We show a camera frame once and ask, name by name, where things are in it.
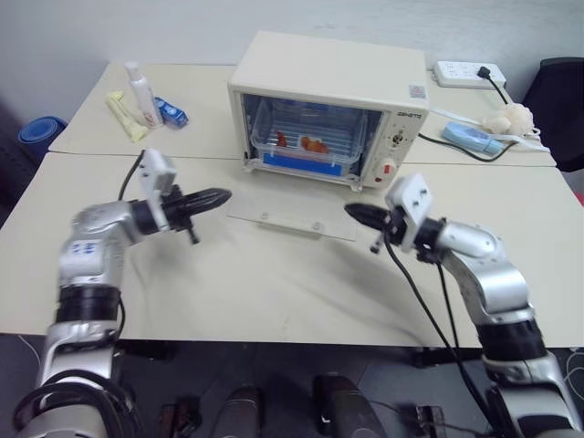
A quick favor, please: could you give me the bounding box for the light blue tube pack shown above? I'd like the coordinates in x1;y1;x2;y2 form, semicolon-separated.
440;120;506;157

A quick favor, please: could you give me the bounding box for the clear plastic food container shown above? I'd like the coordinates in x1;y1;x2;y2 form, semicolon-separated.
249;99;369;166

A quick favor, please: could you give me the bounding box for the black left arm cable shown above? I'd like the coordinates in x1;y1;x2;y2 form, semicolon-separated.
117;153;147;204

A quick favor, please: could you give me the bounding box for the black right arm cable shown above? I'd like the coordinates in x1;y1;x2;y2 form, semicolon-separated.
381;236;503;438
435;260;464;364

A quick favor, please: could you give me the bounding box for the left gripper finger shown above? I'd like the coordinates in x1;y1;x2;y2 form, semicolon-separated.
180;186;234;203
182;198;231;215

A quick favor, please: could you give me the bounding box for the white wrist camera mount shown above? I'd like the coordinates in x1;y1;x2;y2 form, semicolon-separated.
383;172;434;253
136;148;179;230

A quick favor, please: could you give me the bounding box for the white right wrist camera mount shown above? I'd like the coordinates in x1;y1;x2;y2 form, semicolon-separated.
383;172;434;253

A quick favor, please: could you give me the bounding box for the white bottle with red print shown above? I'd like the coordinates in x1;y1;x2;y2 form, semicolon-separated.
123;60;164;128

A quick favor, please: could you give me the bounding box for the cream mesh bath sponge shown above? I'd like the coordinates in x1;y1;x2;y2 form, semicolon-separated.
482;103;536;136

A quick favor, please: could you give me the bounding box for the white power strip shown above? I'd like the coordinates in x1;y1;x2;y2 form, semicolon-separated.
433;59;508;89

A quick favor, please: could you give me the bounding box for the dark bag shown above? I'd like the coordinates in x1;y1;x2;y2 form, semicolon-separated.
0;97;52;229

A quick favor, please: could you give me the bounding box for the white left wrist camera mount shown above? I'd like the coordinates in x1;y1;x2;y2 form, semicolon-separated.
136;148;179;230

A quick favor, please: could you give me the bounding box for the black table frame bar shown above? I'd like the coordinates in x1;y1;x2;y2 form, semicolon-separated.
412;348;485;369

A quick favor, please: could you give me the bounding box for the orange food piece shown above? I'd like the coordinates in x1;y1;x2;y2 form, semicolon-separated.
298;134;328;152

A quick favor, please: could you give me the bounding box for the dark rounded shape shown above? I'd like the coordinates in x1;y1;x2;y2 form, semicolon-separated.
311;374;381;438
213;385;265;438

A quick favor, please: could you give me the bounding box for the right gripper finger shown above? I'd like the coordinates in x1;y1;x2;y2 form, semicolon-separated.
344;203;390;220
345;206;389;228

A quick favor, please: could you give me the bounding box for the pale yellow tube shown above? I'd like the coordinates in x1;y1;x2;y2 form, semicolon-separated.
105;90;150;145

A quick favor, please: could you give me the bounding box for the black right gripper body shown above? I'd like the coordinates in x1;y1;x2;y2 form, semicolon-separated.
370;206;412;255

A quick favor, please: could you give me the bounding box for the small blue carton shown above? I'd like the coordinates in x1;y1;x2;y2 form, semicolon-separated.
153;96;191;130

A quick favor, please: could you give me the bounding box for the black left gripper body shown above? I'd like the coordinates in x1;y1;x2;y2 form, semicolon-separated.
159;190;203;246

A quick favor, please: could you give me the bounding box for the cream toaster oven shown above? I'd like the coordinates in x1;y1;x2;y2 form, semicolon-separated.
227;30;432;193

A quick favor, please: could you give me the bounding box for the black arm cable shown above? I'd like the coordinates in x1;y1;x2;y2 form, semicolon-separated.
117;153;147;204
381;236;503;438
435;260;464;364

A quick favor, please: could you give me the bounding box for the black plug with cable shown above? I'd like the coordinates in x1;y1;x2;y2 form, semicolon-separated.
417;65;520;162

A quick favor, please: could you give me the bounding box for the black chair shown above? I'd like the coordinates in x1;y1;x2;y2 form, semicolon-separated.
521;57;584;173

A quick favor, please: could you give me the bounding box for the clear glass oven door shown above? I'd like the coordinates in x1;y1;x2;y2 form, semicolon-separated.
225;181;360;242

